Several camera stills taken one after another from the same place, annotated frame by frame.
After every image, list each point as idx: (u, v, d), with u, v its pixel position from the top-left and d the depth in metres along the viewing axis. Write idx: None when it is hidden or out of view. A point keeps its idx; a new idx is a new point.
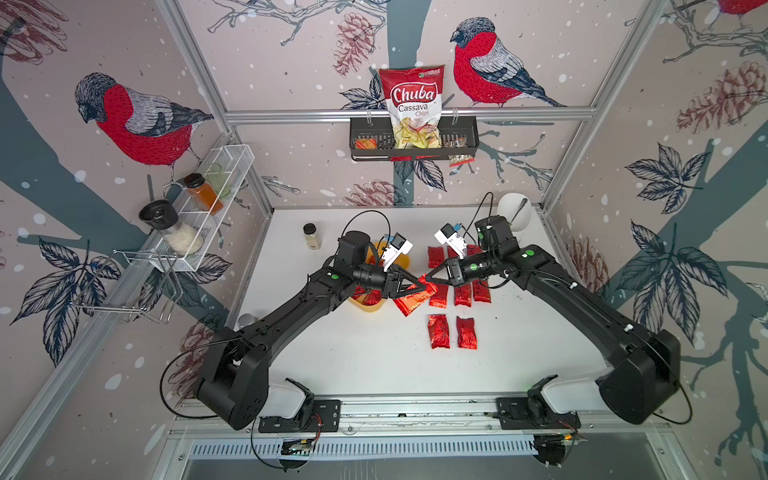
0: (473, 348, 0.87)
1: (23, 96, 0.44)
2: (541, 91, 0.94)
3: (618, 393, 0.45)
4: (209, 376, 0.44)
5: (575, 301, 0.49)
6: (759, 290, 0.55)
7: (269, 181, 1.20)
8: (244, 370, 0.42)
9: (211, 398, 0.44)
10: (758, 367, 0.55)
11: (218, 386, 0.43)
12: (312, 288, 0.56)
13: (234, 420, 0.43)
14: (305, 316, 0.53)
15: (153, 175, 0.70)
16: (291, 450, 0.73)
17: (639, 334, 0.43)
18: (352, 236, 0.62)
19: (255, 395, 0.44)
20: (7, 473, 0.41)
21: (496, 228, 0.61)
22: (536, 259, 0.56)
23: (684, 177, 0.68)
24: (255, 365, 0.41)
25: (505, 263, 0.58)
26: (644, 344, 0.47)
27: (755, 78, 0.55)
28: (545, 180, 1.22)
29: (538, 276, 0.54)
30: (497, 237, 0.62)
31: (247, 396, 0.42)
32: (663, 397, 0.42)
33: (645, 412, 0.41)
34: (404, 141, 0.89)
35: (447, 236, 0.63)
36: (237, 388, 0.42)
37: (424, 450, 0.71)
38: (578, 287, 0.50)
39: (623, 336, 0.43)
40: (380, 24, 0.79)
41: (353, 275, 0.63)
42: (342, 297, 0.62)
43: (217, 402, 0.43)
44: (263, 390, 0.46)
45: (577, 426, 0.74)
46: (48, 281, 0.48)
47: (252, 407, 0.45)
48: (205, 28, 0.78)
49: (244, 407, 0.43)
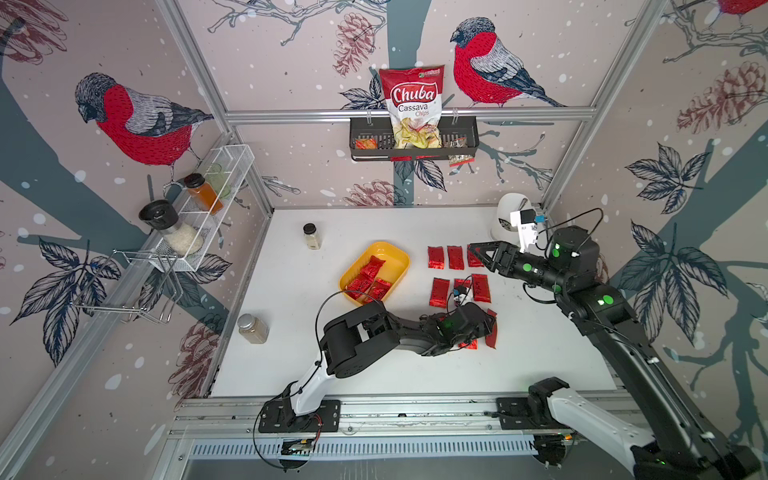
0: (473, 348, 0.87)
1: (23, 96, 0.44)
2: (541, 91, 0.94)
3: None
4: (350, 323, 0.53)
5: (649, 380, 0.42)
6: (759, 290, 0.55)
7: (269, 181, 1.20)
8: (382, 338, 0.50)
9: (337, 336, 0.52)
10: (758, 367, 0.55)
11: (348, 337, 0.52)
12: (425, 326, 0.63)
13: (338, 366, 0.50)
14: (417, 339, 0.61)
15: (153, 175, 0.70)
16: (291, 450, 0.73)
17: (719, 445, 0.38)
18: (471, 310, 0.67)
19: (360, 364, 0.52)
20: (7, 473, 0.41)
21: (584, 257, 0.48)
22: (613, 309, 0.47)
23: (684, 177, 0.68)
24: (390, 342, 0.50)
25: (574, 300, 0.49)
26: (721, 458, 0.41)
27: (755, 78, 0.55)
28: (545, 180, 1.22)
29: (610, 333, 0.45)
30: (578, 266, 0.49)
31: (362, 359, 0.51)
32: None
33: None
34: (404, 141, 0.89)
35: (524, 224, 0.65)
36: (364, 349, 0.50)
37: (424, 450, 0.71)
38: (659, 364, 0.43)
39: (698, 442, 0.38)
40: (380, 24, 0.79)
41: (452, 341, 0.69)
42: (433, 351, 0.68)
43: (334, 345, 0.52)
44: (366, 364, 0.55)
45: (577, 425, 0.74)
46: (47, 281, 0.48)
47: (352, 368, 0.52)
48: (205, 28, 0.78)
49: (353, 364, 0.51)
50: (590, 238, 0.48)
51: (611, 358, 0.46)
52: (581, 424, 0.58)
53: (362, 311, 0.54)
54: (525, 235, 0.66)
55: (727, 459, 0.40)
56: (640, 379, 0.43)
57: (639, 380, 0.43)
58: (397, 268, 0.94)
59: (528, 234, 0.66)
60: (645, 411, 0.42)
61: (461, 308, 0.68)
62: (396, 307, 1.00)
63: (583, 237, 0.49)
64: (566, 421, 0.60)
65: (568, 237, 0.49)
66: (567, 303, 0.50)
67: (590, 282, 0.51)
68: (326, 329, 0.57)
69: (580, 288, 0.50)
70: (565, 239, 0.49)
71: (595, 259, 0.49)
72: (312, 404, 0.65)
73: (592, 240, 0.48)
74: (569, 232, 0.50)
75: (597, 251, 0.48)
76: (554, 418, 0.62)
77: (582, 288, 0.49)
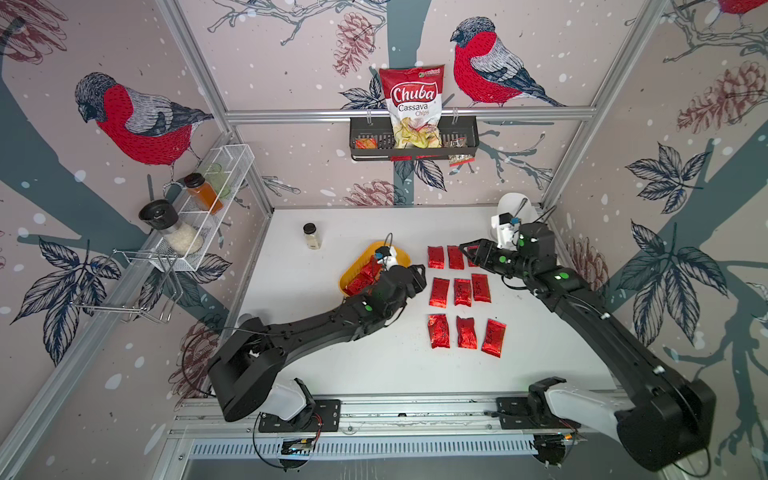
0: (473, 348, 0.87)
1: (23, 96, 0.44)
2: (541, 91, 0.94)
3: (638, 433, 0.43)
4: (226, 357, 0.45)
5: (604, 332, 0.47)
6: (759, 290, 0.55)
7: (270, 181, 1.20)
8: (256, 365, 0.42)
9: (219, 378, 0.44)
10: (758, 367, 0.55)
11: (228, 374, 0.44)
12: (342, 311, 0.56)
13: (226, 410, 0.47)
14: (326, 336, 0.53)
15: (153, 175, 0.70)
16: (291, 449, 0.73)
17: (670, 378, 0.41)
18: (400, 272, 0.61)
19: (257, 395, 0.45)
20: (7, 473, 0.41)
21: (542, 242, 0.58)
22: (570, 282, 0.55)
23: (684, 177, 0.68)
24: (267, 366, 0.42)
25: (537, 280, 0.57)
26: (676, 390, 0.44)
27: (755, 78, 0.55)
28: (545, 180, 1.22)
29: (568, 299, 0.53)
30: (538, 251, 0.59)
31: (248, 393, 0.43)
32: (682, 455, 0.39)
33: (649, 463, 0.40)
34: (404, 141, 0.89)
35: (499, 224, 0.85)
36: (243, 383, 0.42)
37: (425, 450, 0.71)
38: (611, 319, 0.49)
39: (650, 376, 0.42)
40: (380, 24, 0.79)
41: (384, 310, 0.63)
42: (365, 331, 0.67)
43: (220, 388, 0.44)
44: (262, 393, 0.46)
45: (577, 426, 0.74)
46: (47, 281, 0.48)
47: (248, 404, 0.45)
48: (205, 28, 0.78)
49: (243, 401, 0.44)
50: (547, 230, 0.57)
51: (575, 324, 0.53)
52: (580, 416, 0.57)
53: (232, 345, 0.45)
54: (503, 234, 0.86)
55: (680, 388, 0.44)
56: (597, 334, 0.49)
57: (597, 335, 0.49)
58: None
59: (506, 233, 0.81)
60: (608, 363, 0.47)
61: (384, 275, 0.60)
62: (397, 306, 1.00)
63: (543, 230, 0.58)
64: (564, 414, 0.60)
65: (530, 231, 0.59)
66: (535, 283, 0.57)
67: (551, 267, 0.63)
68: (208, 377, 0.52)
69: (543, 270, 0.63)
70: (528, 231, 0.59)
71: (552, 247, 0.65)
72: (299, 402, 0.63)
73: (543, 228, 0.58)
74: (532, 227, 0.59)
75: (553, 239, 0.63)
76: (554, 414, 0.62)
77: (545, 270, 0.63)
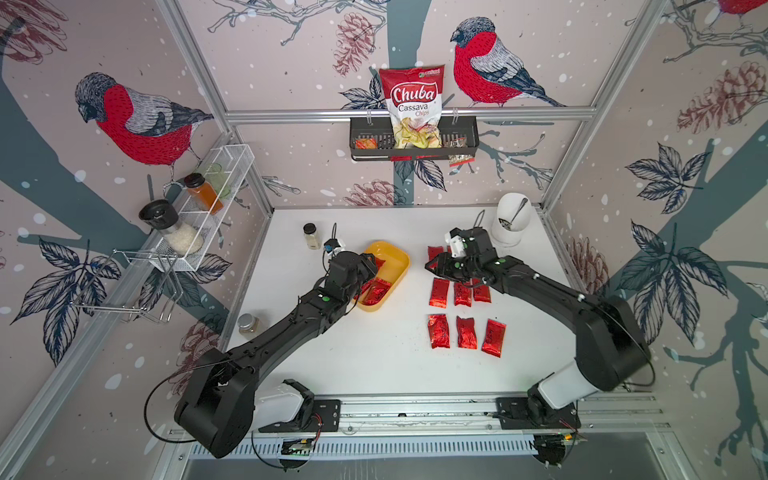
0: (473, 348, 0.87)
1: (23, 96, 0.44)
2: (541, 91, 0.94)
3: (584, 354, 0.49)
4: (193, 399, 0.43)
5: (538, 285, 0.56)
6: (759, 290, 0.55)
7: (270, 181, 1.20)
8: (229, 391, 0.41)
9: (194, 421, 0.42)
10: (758, 367, 0.55)
11: (201, 411, 0.42)
12: (302, 310, 0.56)
13: (214, 448, 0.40)
14: (294, 339, 0.52)
15: (153, 175, 0.70)
16: (291, 449, 0.73)
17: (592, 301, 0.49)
18: (344, 257, 0.62)
19: (241, 419, 0.43)
20: (7, 473, 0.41)
21: (479, 239, 0.70)
22: (507, 263, 0.65)
23: (684, 177, 0.68)
24: (240, 389, 0.40)
25: (484, 270, 0.67)
26: (597, 309, 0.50)
27: (754, 78, 0.55)
28: (545, 180, 1.22)
29: (504, 275, 0.63)
30: (479, 247, 0.70)
31: (232, 421, 0.41)
32: (633, 364, 0.47)
33: (614, 379, 0.45)
34: (404, 141, 0.89)
35: (452, 237, 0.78)
36: (222, 415, 0.41)
37: (425, 451, 0.71)
38: (540, 277, 0.58)
39: (577, 303, 0.49)
40: (380, 24, 0.79)
41: (343, 297, 0.63)
42: (331, 321, 0.62)
43: (199, 427, 0.42)
44: (247, 414, 0.44)
45: (577, 426, 0.74)
46: (48, 281, 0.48)
47: (235, 432, 0.43)
48: (205, 28, 0.78)
49: (228, 432, 0.42)
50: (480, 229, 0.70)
51: (519, 292, 0.62)
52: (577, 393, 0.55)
53: (196, 378, 0.43)
54: (455, 247, 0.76)
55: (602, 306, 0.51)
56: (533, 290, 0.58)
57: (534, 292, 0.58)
58: (397, 268, 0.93)
59: (458, 246, 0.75)
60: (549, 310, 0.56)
61: (330, 261, 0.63)
62: (396, 306, 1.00)
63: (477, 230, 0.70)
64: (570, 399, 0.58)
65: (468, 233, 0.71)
66: (482, 272, 0.67)
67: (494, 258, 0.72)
68: (177, 423, 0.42)
69: (488, 261, 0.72)
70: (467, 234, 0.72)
71: (489, 241, 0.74)
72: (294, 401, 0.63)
73: (480, 227, 0.70)
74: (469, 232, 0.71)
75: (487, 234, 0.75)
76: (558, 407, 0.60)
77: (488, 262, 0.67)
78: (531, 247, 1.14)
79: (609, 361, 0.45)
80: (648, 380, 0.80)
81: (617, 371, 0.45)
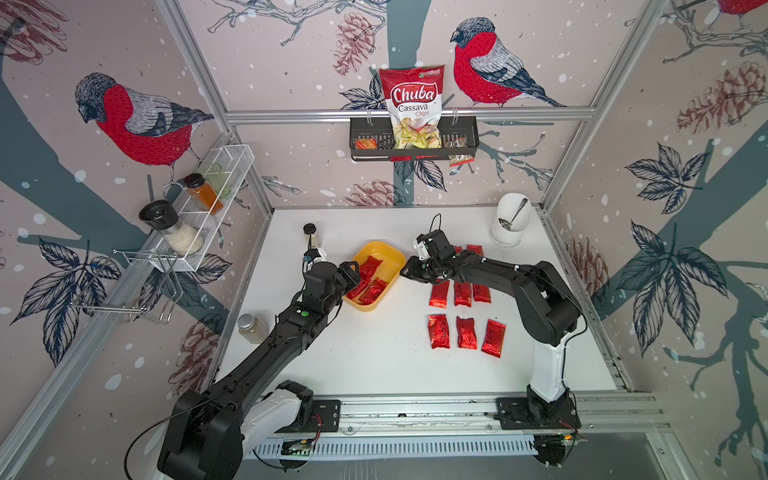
0: (473, 348, 0.87)
1: (23, 96, 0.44)
2: (541, 91, 0.94)
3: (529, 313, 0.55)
4: (176, 448, 0.41)
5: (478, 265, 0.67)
6: (759, 290, 0.55)
7: (269, 181, 1.20)
8: (212, 432, 0.40)
9: (180, 469, 0.41)
10: (758, 367, 0.55)
11: (187, 455, 0.41)
12: (281, 331, 0.54)
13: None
14: (276, 362, 0.51)
15: (153, 175, 0.70)
16: (291, 450, 0.73)
17: (525, 269, 0.57)
18: (319, 267, 0.61)
19: (232, 455, 0.42)
20: (6, 473, 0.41)
21: (435, 239, 0.78)
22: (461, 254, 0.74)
23: (684, 177, 0.68)
24: (224, 428, 0.39)
25: (444, 267, 0.75)
26: (529, 275, 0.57)
27: (754, 78, 0.55)
28: (545, 180, 1.22)
29: (457, 266, 0.72)
30: (436, 246, 0.80)
31: (220, 461, 0.40)
32: (570, 317, 0.55)
33: (554, 333, 0.53)
34: (404, 141, 0.89)
35: (418, 243, 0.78)
36: (209, 456, 0.39)
37: (425, 450, 0.71)
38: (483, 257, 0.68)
39: (514, 273, 0.57)
40: (380, 24, 0.79)
41: (321, 308, 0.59)
42: (314, 335, 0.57)
43: (186, 473, 0.40)
44: (237, 448, 0.43)
45: (578, 426, 0.74)
46: (48, 281, 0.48)
47: (226, 469, 0.42)
48: (205, 28, 0.78)
49: (220, 471, 0.41)
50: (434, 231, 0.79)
51: (471, 277, 0.70)
52: (555, 375, 0.61)
53: (176, 423, 0.41)
54: (421, 251, 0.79)
55: (533, 271, 0.58)
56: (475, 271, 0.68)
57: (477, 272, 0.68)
58: (393, 267, 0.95)
59: (423, 250, 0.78)
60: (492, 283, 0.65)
61: (306, 274, 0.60)
62: (396, 306, 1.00)
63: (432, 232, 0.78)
64: (559, 387, 0.64)
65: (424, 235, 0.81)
66: (444, 268, 0.75)
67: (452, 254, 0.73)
68: (163, 471, 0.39)
69: (447, 257, 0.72)
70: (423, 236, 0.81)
71: (445, 239, 0.80)
72: (291, 405, 0.62)
73: (436, 227, 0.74)
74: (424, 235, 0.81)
75: (443, 233, 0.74)
76: (554, 399, 0.65)
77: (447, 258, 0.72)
78: (532, 247, 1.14)
79: (544, 314, 0.53)
80: (648, 380, 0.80)
81: (554, 326, 0.53)
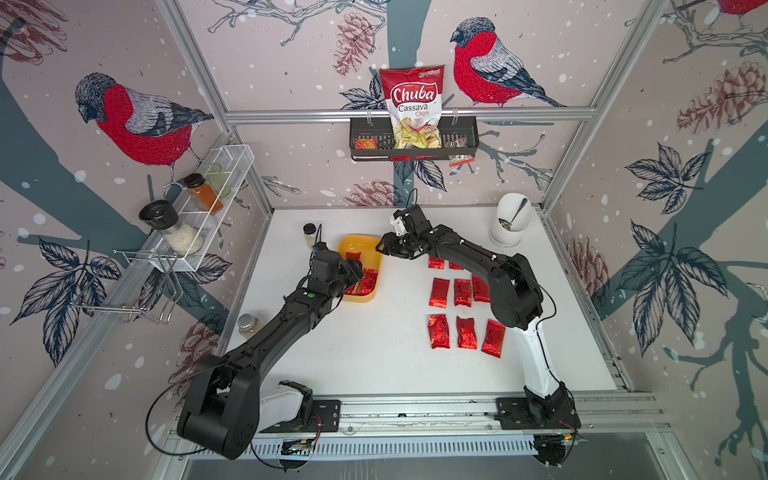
0: (473, 348, 0.87)
1: (23, 96, 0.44)
2: (541, 91, 0.94)
3: (498, 301, 0.60)
4: (196, 410, 0.42)
5: (461, 250, 0.67)
6: (759, 290, 0.55)
7: (269, 181, 1.20)
8: (234, 392, 0.41)
9: (199, 432, 0.42)
10: (758, 367, 0.55)
11: (206, 418, 0.42)
12: (291, 308, 0.57)
13: (226, 452, 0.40)
14: (288, 334, 0.53)
15: (153, 175, 0.70)
16: (291, 449, 0.73)
17: (502, 259, 0.61)
18: (325, 253, 0.65)
19: (250, 418, 0.44)
20: (6, 474, 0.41)
21: (413, 214, 0.79)
22: (440, 232, 0.74)
23: (684, 177, 0.68)
24: (245, 388, 0.41)
25: (421, 241, 0.75)
26: (504, 267, 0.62)
27: (754, 78, 0.55)
28: (545, 180, 1.22)
29: (437, 243, 0.72)
30: (413, 221, 0.79)
31: (241, 421, 0.41)
32: (533, 306, 0.61)
33: (517, 317, 0.58)
34: (404, 141, 0.89)
35: (394, 219, 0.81)
36: (230, 415, 0.41)
37: (424, 450, 0.71)
38: (464, 240, 0.69)
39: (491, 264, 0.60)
40: (380, 24, 0.79)
41: (330, 292, 0.66)
42: (320, 315, 0.63)
43: (205, 436, 0.42)
44: (253, 413, 0.44)
45: (578, 426, 0.74)
46: (48, 281, 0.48)
47: (244, 433, 0.43)
48: (205, 28, 0.78)
49: (238, 433, 0.41)
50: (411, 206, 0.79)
51: (451, 257, 0.71)
52: (541, 365, 0.64)
53: (196, 387, 0.42)
54: (398, 227, 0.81)
55: (508, 262, 0.62)
56: (460, 255, 0.68)
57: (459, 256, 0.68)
58: (372, 253, 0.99)
59: (400, 225, 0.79)
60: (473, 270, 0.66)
61: (312, 258, 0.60)
62: (396, 305, 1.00)
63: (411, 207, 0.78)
64: (551, 381, 0.65)
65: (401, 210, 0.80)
66: (420, 242, 0.75)
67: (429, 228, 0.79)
68: (183, 434, 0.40)
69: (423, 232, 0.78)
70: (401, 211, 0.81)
71: (422, 214, 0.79)
72: (295, 396, 0.63)
73: (414, 204, 0.79)
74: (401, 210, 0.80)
75: (419, 208, 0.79)
76: (548, 394, 0.65)
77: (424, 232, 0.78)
78: (531, 247, 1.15)
79: (512, 303, 0.58)
80: (648, 380, 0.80)
81: (517, 311, 0.58)
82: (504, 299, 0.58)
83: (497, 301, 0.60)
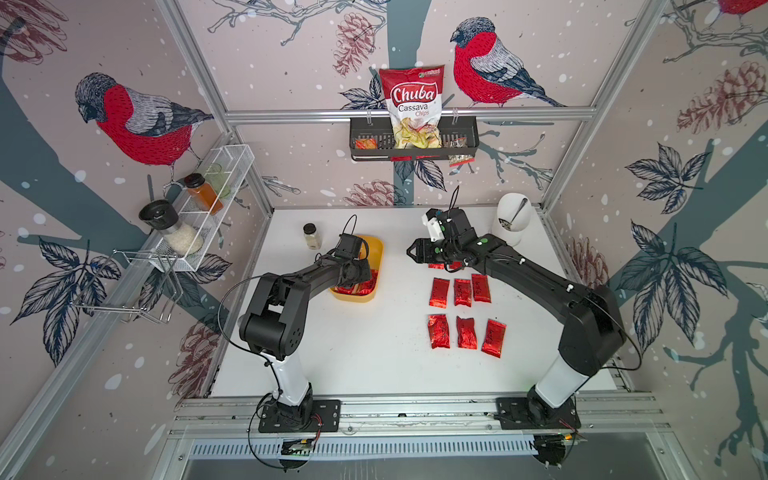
0: (473, 348, 0.87)
1: (23, 96, 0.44)
2: (541, 91, 0.94)
3: (572, 344, 0.49)
4: (257, 310, 0.51)
5: (524, 272, 0.55)
6: (759, 291, 0.55)
7: (269, 181, 1.20)
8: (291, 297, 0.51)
9: (258, 332, 0.50)
10: (758, 367, 0.55)
11: (265, 320, 0.50)
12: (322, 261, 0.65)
13: (282, 348, 0.50)
14: (325, 274, 0.63)
15: (153, 175, 0.70)
16: (291, 449, 0.73)
17: (579, 290, 0.49)
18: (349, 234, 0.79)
19: (299, 327, 0.52)
20: (7, 473, 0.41)
21: (455, 220, 0.66)
22: (490, 245, 0.62)
23: (684, 177, 0.68)
24: (300, 295, 0.51)
25: (466, 252, 0.63)
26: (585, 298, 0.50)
27: (755, 78, 0.55)
28: (545, 180, 1.22)
29: (488, 259, 0.60)
30: (456, 227, 0.67)
31: (296, 322, 0.50)
32: (613, 350, 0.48)
33: (596, 366, 0.47)
34: (404, 141, 0.89)
35: (429, 219, 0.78)
36: (288, 314, 0.50)
37: (424, 450, 0.71)
38: (526, 260, 0.57)
39: (567, 293, 0.49)
40: (380, 24, 0.79)
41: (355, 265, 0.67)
42: (347, 275, 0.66)
43: (263, 335, 0.50)
44: (301, 323, 0.52)
45: (577, 426, 0.74)
46: (48, 281, 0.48)
47: (294, 339, 0.51)
48: (205, 28, 0.78)
49: (291, 334, 0.50)
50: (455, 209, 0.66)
51: (504, 277, 0.60)
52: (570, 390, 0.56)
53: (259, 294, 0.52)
54: (433, 229, 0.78)
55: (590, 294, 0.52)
56: (521, 278, 0.56)
57: (518, 278, 0.56)
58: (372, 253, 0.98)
59: (435, 226, 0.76)
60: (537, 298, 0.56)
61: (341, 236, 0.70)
62: (396, 304, 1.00)
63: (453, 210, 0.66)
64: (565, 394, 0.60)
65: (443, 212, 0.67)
66: (465, 254, 0.63)
67: (473, 237, 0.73)
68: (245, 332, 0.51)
69: (466, 243, 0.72)
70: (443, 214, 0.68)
71: (466, 222, 0.67)
72: (302, 385, 0.65)
73: (457, 207, 0.67)
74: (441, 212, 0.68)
75: (462, 215, 0.67)
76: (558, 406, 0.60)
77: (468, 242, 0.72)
78: (531, 246, 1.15)
79: (595, 349, 0.46)
80: (647, 380, 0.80)
81: (598, 358, 0.47)
82: (585, 343, 0.47)
83: (572, 344, 0.49)
